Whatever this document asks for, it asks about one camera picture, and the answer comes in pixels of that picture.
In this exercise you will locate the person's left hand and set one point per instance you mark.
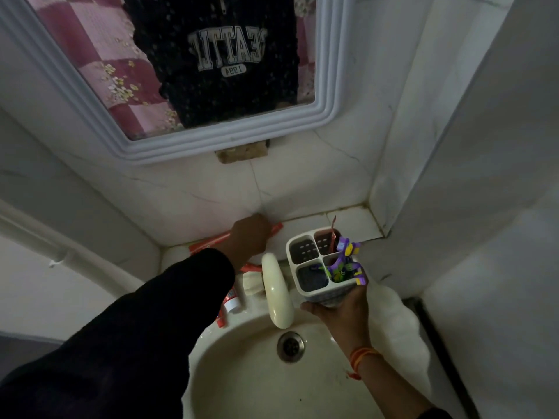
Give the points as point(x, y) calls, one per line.
point(244, 242)

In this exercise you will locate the person's right hand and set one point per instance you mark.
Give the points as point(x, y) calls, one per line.
point(345, 318)

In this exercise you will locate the person's left fingers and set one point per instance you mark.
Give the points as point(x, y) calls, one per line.
point(261, 231)

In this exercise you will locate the person's right thumb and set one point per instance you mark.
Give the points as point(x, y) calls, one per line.
point(316, 308)

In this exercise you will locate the white plastic toothbrush holder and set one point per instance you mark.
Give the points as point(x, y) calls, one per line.
point(316, 268)

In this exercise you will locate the long orange-red toothpaste tube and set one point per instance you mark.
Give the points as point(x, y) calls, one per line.
point(209, 245)

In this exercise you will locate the person's right forearm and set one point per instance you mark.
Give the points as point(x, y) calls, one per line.
point(388, 388)

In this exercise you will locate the person's left forearm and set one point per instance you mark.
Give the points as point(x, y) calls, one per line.
point(131, 340)

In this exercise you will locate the cream faucet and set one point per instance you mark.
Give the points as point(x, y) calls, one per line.
point(276, 292)

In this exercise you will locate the metal sink drain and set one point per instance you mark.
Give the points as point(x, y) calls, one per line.
point(291, 346)

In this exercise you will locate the purple and green toothbrush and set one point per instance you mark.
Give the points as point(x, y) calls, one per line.
point(345, 263)

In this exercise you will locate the orange thread wristband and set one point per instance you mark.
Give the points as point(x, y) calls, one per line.
point(361, 357)

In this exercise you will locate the red toothbrush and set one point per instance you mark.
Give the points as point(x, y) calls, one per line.
point(333, 234)

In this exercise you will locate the red and white toothpaste tube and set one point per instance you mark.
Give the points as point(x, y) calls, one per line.
point(230, 301)

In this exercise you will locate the cream sink basin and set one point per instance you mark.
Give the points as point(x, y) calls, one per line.
point(270, 375)

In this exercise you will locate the brown block under mirror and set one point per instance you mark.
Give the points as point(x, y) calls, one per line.
point(242, 152)

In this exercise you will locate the white framed wall mirror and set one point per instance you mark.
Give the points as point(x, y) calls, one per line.
point(192, 69)

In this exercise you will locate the white wall pipe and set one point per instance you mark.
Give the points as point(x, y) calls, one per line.
point(56, 253)

